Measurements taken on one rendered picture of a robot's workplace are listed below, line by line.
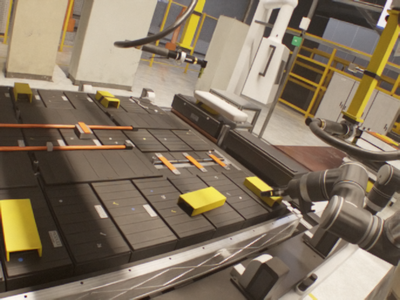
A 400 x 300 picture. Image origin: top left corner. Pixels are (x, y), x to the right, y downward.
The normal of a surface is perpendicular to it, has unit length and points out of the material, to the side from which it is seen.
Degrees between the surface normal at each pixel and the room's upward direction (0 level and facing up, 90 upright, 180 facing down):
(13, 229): 0
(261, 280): 90
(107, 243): 0
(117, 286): 90
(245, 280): 90
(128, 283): 90
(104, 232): 0
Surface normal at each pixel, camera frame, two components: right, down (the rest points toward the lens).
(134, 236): 0.32, -0.87
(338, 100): -0.75, 0.02
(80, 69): 0.58, 0.50
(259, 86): -0.43, 0.23
